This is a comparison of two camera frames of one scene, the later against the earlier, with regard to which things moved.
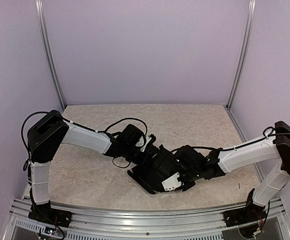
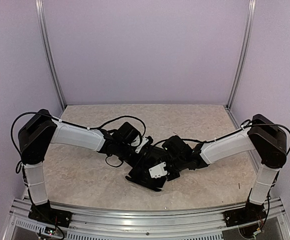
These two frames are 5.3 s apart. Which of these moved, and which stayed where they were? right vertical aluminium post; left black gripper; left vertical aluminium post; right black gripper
Moved: right black gripper
Stayed: left black gripper; right vertical aluminium post; left vertical aluminium post
